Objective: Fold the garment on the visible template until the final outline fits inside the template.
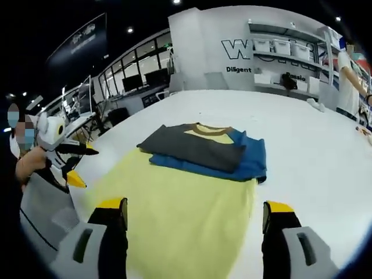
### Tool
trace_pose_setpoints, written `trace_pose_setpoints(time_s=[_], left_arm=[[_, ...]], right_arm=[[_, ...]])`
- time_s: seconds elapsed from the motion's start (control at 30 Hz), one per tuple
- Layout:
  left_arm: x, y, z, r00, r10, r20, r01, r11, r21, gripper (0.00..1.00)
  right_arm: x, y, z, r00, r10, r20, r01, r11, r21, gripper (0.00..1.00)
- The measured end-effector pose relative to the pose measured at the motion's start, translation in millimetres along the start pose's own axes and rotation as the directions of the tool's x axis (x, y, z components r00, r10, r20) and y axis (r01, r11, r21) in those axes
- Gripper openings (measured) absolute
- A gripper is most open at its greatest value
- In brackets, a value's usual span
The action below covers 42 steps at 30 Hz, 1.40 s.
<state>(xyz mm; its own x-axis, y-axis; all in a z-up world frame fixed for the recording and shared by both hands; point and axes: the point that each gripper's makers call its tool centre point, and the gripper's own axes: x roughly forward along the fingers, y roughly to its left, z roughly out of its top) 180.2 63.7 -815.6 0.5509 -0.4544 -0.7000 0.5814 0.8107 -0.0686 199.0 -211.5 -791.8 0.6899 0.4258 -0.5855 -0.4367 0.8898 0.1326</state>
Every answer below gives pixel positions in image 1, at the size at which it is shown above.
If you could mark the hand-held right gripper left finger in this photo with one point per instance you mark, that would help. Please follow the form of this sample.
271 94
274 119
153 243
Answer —
101 250

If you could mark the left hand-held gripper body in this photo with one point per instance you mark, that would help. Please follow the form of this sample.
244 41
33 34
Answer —
50 132

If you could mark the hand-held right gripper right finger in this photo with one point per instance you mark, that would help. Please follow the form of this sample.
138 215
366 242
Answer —
284 250

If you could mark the yellow garment with coloured sleeves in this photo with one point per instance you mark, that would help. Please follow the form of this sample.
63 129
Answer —
180 209

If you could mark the person's left hand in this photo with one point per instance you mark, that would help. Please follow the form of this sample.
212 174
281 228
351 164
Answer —
38 160

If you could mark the white desk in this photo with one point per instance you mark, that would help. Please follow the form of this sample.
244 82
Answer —
81 122

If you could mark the black monitor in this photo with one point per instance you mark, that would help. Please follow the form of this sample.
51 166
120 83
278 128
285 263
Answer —
130 83
156 79

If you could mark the dark hanging banner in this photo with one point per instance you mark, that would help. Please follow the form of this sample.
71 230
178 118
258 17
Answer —
81 37

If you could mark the grey office chair with armrests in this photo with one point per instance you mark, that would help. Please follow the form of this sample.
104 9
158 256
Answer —
177 82

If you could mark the white cloth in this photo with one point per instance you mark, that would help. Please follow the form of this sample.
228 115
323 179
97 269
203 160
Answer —
316 105

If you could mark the black bag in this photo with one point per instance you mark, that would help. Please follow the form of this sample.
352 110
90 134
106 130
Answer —
289 82

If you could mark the grey metal storage shelf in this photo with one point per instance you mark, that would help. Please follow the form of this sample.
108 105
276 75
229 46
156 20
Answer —
279 57

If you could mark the white storage bin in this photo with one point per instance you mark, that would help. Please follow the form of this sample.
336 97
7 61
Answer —
261 46
281 48
301 51

